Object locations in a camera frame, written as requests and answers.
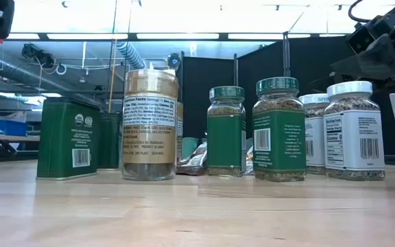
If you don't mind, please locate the white lid spice jar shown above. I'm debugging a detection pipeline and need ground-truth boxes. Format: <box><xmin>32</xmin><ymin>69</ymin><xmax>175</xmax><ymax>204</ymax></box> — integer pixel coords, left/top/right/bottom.
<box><xmin>298</xmin><ymin>93</ymin><xmax>331</xmax><ymax>176</ymax></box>
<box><xmin>323</xmin><ymin>80</ymin><xmax>387</xmax><ymax>182</ymax></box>

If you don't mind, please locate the green lid spice jar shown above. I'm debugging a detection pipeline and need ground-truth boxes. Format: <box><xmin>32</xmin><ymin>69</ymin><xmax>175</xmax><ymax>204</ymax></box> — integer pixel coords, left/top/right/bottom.
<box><xmin>206</xmin><ymin>85</ymin><xmax>248</xmax><ymax>178</ymax></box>
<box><xmin>252</xmin><ymin>76</ymin><xmax>308</xmax><ymax>183</ymax></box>

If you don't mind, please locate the green spice tin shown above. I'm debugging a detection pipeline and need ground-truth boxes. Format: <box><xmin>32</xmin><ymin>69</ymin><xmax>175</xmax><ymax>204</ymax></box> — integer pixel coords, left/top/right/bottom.
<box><xmin>97</xmin><ymin>112</ymin><xmax>123</xmax><ymax>171</ymax></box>
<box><xmin>36</xmin><ymin>97</ymin><xmax>101</xmax><ymax>181</ymax></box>

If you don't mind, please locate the brown foil spice pouch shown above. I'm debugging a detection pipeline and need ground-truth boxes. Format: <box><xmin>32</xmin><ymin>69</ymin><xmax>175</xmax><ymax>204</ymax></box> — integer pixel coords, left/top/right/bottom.
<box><xmin>246</xmin><ymin>137</ymin><xmax>255</xmax><ymax>175</ymax></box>
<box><xmin>176</xmin><ymin>141</ymin><xmax>208</xmax><ymax>177</ymax></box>

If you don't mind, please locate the gold label spice jar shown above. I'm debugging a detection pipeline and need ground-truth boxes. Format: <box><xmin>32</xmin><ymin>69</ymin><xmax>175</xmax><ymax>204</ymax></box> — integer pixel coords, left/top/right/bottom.
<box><xmin>121</xmin><ymin>68</ymin><xmax>180</xmax><ymax>182</ymax></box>
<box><xmin>176</xmin><ymin>101</ymin><xmax>184</xmax><ymax>163</ymax></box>

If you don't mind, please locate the black ceiling device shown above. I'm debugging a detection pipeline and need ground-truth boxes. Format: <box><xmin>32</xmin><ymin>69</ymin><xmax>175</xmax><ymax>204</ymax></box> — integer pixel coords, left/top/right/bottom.
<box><xmin>21</xmin><ymin>43</ymin><xmax>57</xmax><ymax>69</ymax></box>

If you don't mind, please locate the black partition pole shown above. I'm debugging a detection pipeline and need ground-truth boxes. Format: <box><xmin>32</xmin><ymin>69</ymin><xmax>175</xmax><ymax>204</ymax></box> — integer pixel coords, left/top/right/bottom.
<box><xmin>233</xmin><ymin>53</ymin><xmax>239</xmax><ymax>87</ymax></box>
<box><xmin>283</xmin><ymin>31</ymin><xmax>292</xmax><ymax>78</ymax></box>

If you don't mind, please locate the blue storage bin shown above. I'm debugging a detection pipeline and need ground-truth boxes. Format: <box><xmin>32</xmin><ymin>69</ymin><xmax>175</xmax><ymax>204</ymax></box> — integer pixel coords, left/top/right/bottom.
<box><xmin>0</xmin><ymin>119</ymin><xmax>29</xmax><ymax>137</ymax></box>

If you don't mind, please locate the wooden background table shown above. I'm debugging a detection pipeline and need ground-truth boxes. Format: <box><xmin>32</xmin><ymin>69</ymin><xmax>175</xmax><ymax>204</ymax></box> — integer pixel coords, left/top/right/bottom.
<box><xmin>0</xmin><ymin>128</ymin><xmax>41</xmax><ymax>162</ymax></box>

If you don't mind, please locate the round black blue device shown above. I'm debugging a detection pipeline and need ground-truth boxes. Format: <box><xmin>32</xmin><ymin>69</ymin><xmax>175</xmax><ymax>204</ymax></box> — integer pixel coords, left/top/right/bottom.
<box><xmin>167</xmin><ymin>52</ymin><xmax>182</xmax><ymax>71</ymax></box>

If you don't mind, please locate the green plastic bin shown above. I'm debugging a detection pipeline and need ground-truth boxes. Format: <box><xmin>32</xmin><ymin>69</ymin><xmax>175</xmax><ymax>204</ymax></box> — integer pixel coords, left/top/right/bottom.
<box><xmin>182</xmin><ymin>137</ymin><xmax>200</xmax><ymax>161</ymax></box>

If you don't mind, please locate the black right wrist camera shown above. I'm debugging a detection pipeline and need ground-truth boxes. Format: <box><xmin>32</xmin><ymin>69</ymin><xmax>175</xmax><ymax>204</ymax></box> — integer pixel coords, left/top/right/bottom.
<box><xmin>346</xmin><ymin>13</ymin><xmax>395</xmax><ymax>56</ymax></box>

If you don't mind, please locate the grey ceiling duct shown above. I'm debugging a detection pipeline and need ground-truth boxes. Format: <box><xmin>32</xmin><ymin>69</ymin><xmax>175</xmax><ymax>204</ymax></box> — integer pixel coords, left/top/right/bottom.
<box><xmin>0</xmin><ymin>43</ymin><xmax>101</xmax><ymax>108</ymax></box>

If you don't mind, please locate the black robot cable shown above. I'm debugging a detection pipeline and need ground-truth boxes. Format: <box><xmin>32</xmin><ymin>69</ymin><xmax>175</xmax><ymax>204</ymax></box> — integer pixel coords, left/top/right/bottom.
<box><xmin>347</xmin><ymin>0</ymin><xmax>395</xmax><ymax>24</ymax></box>

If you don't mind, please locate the white cable loop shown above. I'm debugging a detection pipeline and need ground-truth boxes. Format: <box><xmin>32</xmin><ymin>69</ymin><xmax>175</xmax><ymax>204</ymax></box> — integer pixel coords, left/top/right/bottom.
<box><xmin>43</xmin><ymin>61</ymin><xmax>68</xmax><ymax>76</ymax></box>

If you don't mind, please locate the yellow hanging cable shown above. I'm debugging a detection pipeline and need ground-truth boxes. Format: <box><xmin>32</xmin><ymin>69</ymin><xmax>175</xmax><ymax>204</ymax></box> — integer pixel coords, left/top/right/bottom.
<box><xmin>106</xmin><ymin>0</ymin><xmax>120</xmax><ymax>114</ymax></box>

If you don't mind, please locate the ribbed flexible hose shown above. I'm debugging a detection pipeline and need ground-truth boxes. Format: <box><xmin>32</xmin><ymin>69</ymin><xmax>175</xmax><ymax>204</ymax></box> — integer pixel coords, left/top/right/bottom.
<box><xmin>115</xmin><ymin>40</ymin><xmax>147</xmax><ymax>71</ymax></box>

